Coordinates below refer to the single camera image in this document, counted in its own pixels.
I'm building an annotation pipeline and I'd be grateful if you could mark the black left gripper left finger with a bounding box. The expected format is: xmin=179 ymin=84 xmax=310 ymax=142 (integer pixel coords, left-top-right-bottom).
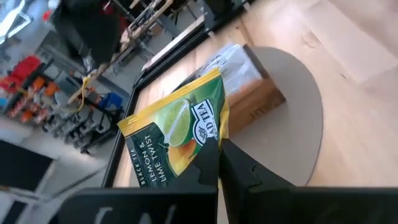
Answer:
xmin=167 ymin=138 xmax=220 ymax=188

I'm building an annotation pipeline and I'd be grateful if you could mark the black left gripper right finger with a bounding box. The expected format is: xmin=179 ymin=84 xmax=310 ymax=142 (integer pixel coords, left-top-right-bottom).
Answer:
xmin=219 ymin=138 xmax=294 ymax=224

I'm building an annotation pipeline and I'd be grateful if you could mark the lemon lime tea packet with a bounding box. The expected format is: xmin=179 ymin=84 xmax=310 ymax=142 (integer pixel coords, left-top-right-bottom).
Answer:
xmin=117 ymin=67 xmax=230 ymax=189

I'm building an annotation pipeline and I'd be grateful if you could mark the white and orange tea packet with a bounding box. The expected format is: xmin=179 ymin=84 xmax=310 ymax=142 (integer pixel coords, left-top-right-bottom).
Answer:
xmin=198 ymin=43 xmax=239 ymax=78
xmin=217 ymin=46 xmax=264 ymax=97

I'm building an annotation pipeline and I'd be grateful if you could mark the wooden tea organizer box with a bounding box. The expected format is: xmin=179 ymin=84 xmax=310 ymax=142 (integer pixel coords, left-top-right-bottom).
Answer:
xmin=174 ymin=43 xmax=287 ymax=138

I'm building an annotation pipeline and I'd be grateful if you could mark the round grey mat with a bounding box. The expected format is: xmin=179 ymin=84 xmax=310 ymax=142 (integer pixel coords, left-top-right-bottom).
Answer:
xmin=217 ymin=45 xmax=324 ymax=187

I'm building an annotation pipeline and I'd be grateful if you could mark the blue storage bin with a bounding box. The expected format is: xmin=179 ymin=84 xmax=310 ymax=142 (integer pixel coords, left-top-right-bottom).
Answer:
xmin=99 ymin=92 xmax=124 ymax=110

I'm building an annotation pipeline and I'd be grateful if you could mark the storage shelf rack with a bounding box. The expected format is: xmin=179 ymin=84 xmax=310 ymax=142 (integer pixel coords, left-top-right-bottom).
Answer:
xmin=0 ymin=54 xmax=63 ymax=125

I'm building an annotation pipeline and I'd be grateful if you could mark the red storage bin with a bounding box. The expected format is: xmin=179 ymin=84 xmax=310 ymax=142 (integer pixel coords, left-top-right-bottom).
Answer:
xmin=0 ymin=55 xmax=42 ymax=94

